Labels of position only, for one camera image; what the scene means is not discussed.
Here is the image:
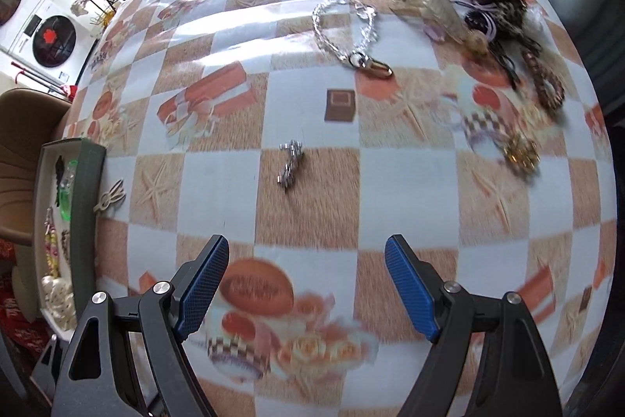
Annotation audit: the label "green plastic bangle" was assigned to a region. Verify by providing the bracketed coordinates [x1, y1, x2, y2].
[58, 160, 77, 222]

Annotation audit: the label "silver chain bracelet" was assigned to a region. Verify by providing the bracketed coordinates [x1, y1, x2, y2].
[311, 0, 395, 81]

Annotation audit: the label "black small claw clip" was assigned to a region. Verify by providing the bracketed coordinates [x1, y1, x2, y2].
[55, 156, 64, 208]

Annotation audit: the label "lower white washing machine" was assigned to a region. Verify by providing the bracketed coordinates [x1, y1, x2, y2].
[9, 0, 95, 86]

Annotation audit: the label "checkered patterned tablecloth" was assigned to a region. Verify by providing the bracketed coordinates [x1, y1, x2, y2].
[64, 0, 616, 416]

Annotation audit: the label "brown leather chair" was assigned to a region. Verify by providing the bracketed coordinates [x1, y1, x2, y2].
[0, 88, 70, 245]

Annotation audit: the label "white polka dot scrunchie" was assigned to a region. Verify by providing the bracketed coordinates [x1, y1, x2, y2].
[41, 275, 76, 331]

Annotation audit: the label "small silver rhinestone clip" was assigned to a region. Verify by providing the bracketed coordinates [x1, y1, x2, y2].
[277, 140, 305, 191]

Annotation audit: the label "dark green tray box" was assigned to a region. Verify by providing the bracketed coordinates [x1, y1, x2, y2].
[33, 138, 106, 342]

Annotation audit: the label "beige rabbit hair clip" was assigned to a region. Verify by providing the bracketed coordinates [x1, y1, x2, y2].
[93, 179, 126, 213]

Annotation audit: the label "clear plastic hair claw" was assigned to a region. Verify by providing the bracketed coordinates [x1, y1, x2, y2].
[389, 0, 468, 45]

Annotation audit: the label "black white hair ties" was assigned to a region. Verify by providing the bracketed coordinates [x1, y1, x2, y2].
[459, 1, 544, 91]

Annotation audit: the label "gold knot hair tie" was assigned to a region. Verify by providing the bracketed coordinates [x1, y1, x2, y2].
[502, 135, 543, 176]

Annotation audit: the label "pink yellow spiral hair tie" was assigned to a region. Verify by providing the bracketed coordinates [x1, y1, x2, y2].
[44, 206, 61, 279]

